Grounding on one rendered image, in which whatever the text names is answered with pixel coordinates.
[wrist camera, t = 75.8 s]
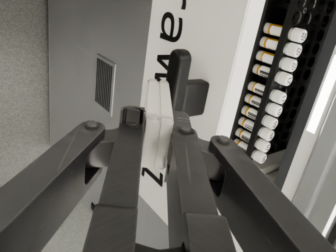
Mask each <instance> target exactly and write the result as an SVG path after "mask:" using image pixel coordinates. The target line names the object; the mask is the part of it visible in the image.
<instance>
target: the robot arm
mask: <svg viewBox="0 0 336 252"><path fill-rule="evenodd" d="M104 167H108V168H107V172H106V176H105V179H104V183H103V187H102V191H101V195H100V198H99V202H98V204H96V205H95V207H94V210H93V214H92V217H91V221H90V225H89V228H88V232H87V235H86V239H85V243H84V246H83V250H82V252H237V251H236V248H235V244H234V241H233V238H232V234H233V236H234V237H235V239H236V241H237V242H238V244H239V246H240V247H241V249H242V251H243V252H336V249H335V248H334V247H333V246H332V245H331V244H330V243H329V241H328V240H327V239H326V238H325V237H324V236H323V235H322V234H321V233H320V232H319V231H318V230H317V229H316V228H315V227H314V226H313V224H312V223H311V222H310V221H309V220H308V219H307V218H306V217H305V216H304V215H303V214H302V213H301V212H300V211H299V210H298V208H297V207H296V206H295V205H294V204H293V203H292V202H291V201H290V200H289V199H288V198H287V197H286V196H285V195H284V194H283V193H282V191H281V190H280V189H279V188H278V187H277V186H276V185H275V184H274V183H273V182H272V181H271V180H270V179H269V178H268V177H267V176H266V174H265V173H264V172H263V171H262V170H261V169H260V168H259V167H258V166H257V165H256V164H255V163H254V162H253V161H252V160H251V159H250V157H249V156H248V155H247V154H246V153H245V152H244V151H243V150H242V149H241V148H240V147H239V146H238V145H237V144H236V143H235V141H233V140H232V139H231V138H229V137H227V136H224V135H214V136H212V137H211V139H210V141H207V140H203V139H200V138H198V134H197V132H196V130H194V129H193V128H192V126H191V122H190V118H189V115H188V114H187V113H185V112H184V111H175V110H172V102H171V94H170V86H169V83H168V81H165V80H160V81H157V79H149V80H147V89H146V97H145V105H144V107H139V106H131V105H129V106H124V107H122V108H121V109H120V121H119V126H118V128H115V129H105V125H104V124H102V123H100V122H97V121H94V120H91V121H90V120H88V121H85V122H82V123H80V124H79V125H77V126H76V127H75V128H74V129H73V130H71V131H70V132H69V133H68V134H66V135H65V136H64V137H63V138H61V139H60V140H59V141H58V142H56V143H55V144H54V145H53V146H51V147H50V148H49V149H48V150H47V151H45V152H44V153H43V154H42V155H40V156H39V157H38V158H37V159H35V160H34V161H33V162H32V163H30V164H29V165H28V166H27V167H25V168H24V169H23V170H22V171H20V172H19V173H18V174H17V175H16V176H14V177H13V178H12V179H11V180H9V181H8V182H7V183H6V184H4V185H3V186H2V187H1V188H0V252H41V251H42V250H43V249H44V247H45V246H46V245H47V243H48V242H49V241H50V240H51V238H52V237H53V236H54V234H55V233H56V232H57V230H58V229H59V228H60V226H61V225H62V224H63V223H64V221H65V220H66V219H67V217H68V216H69V215H70V213H71V212H72V211H73V209H74V208H75V207H76V206H77V204H78V203H79V202H80V200H81V199H82V198H83V196H84V195H85V194H86V193H87V191H88V190H89V189H90V187H91V186H92V185H93V183H94V182H95V181H96V179H97V178H98V177H99V176H100V174H101V173H102V170H103V168H104ZM141 167H142V168H150V167H154V169H160V170H163V169H164V168H166V172H165V178H164V183H166V191H167V215H168V240H169V248H167V249H155V248H152V247H148V246H145V245H142V244H138V243H136V231H137V218H138V198H139V186H140V174H141ZM217 209H218V210H217ZM218 211H219V212H220V214H221V215H219V214H218ZM231 232H232V234H231Z"/></svg>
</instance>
